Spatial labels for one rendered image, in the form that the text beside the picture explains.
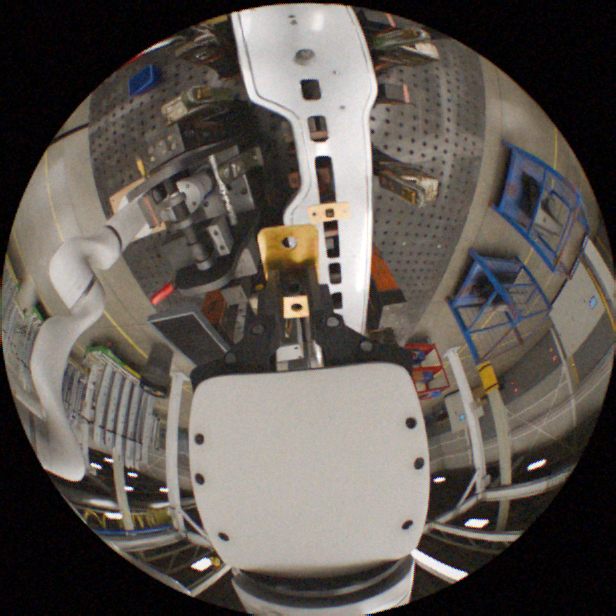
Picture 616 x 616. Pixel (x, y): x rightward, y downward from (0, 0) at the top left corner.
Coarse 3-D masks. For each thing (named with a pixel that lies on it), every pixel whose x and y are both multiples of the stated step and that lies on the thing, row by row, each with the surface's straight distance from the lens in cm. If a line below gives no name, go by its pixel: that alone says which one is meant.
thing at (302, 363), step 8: (304, 320) 94; (304, 328) 92; (304, 336) 89; (304, 344) 87; (304, 352) 85; (288, 360) 85; (296, 360) 84; (304, 360) 83; (288, 368) 83; (296, 368) 82; (304, 368) 82
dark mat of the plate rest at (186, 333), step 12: (156, 324) 48; (168, 324) 46; (180, 324) 45; (192, 324) 43; (168, 336) 51; (180, 336) 49; (192, 336) 47; (204, 336) 46; (180, 348) 54; (192, 348) 52; (204, 348) 51; (216, 348) 49; (192, 360) 58; (204, 360) 57
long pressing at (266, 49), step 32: (256, 32) 48; (288, 32) 47; (320, 32) 47; (352, 32) 49; (256, 64) 43; (288, 64) 42; (320, 64) 42; (352, 64) 44; (256, 96) 40; (288, 96) 40; (352, 96) 41; (352, 128) 41; (352, 160) 41; (352, 192) 43; (288, 224) 44; (320, 224) 45; (352, 224) 46; (320, 256) 49; (352, 288) 58; (352, 320) 69; (320, 352) 83
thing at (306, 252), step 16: (304, 224) 13; (272, 240) 13; (304, 240) 13; (272, 256) 14; (288, 256) 14; (304, 256) 14; (288, 272) 15; (304, 272) 15; (288, 288) 15; (304, 288) 15; (288, 304) 17; (304, 304) 17
